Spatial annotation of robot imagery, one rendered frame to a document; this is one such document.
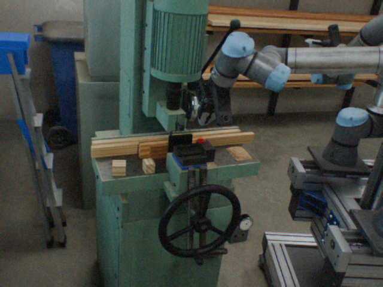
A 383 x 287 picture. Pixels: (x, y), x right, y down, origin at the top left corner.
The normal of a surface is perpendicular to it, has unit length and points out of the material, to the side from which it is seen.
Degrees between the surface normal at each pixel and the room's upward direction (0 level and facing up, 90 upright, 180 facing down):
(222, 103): 61
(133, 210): 90
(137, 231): 90
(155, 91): 90
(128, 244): 90
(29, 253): 0
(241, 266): 0
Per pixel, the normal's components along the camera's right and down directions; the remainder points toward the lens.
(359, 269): 0.04, 0.47
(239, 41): 0.27, -0.53
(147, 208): 0.37, 0.46
